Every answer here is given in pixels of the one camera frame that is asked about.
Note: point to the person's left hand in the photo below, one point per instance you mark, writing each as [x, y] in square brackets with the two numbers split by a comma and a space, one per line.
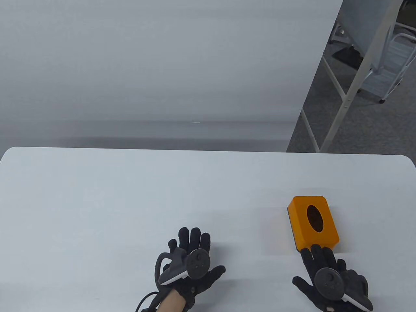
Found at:
[198, 286]

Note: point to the person's right hand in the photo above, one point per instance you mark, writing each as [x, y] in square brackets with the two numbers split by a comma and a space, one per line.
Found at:
[320, 258]

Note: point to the orange tissue box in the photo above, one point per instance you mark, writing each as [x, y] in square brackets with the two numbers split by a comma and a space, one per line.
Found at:
[300, 224]

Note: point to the person's left forearm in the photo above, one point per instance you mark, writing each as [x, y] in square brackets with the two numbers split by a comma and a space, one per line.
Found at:
[171, 302]

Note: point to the white chair base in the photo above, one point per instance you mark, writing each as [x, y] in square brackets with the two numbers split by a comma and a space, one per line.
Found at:
[339, 36]

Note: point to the grey white left hand controller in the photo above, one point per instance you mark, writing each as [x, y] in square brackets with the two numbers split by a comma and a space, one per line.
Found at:
[196, 263]

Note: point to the grey white hand controller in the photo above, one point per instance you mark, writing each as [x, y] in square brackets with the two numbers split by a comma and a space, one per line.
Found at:
[328, 281]
[196, 263]

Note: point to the grey white right hand controller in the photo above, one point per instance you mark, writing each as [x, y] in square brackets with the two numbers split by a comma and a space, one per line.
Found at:
[328, 281]

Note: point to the white step stool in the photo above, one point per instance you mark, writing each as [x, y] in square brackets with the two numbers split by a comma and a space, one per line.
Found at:
[388, 78]

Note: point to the black flat floor object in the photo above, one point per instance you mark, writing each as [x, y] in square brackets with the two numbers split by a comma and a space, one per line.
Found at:
[347, 57]

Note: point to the white partition board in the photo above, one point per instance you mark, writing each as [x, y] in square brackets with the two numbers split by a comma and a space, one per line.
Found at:
[162, 65]

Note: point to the white metal frame stand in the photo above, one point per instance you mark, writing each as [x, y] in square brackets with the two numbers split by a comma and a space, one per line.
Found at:
[354, 84]

